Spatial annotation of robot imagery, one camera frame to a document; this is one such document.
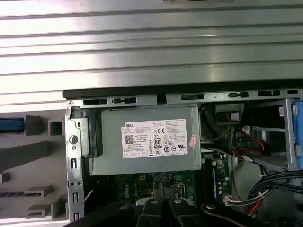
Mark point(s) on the metal optical drive bay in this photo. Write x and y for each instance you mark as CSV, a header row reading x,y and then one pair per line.
x,y
289,132

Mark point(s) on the installed RAM stick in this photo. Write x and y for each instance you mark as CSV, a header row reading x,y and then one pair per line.
x,y
215,182

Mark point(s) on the black open PC case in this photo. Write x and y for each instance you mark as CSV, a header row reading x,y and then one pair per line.
x,y
175,100

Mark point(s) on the blue drive latch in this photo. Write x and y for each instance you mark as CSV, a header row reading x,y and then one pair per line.
x,y
298,132

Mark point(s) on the grey power supply unit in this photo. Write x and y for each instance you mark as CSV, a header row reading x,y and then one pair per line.
x,y
111,142

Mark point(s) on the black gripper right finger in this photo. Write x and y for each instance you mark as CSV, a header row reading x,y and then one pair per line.
x,y
182,212

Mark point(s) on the green motherboard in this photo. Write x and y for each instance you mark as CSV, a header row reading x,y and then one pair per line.
x,y
132,186

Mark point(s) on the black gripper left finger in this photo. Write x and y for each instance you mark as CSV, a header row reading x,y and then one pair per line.
x,y
151,212

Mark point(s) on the grey parts rack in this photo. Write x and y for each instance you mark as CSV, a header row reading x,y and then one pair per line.
x,y
28,153

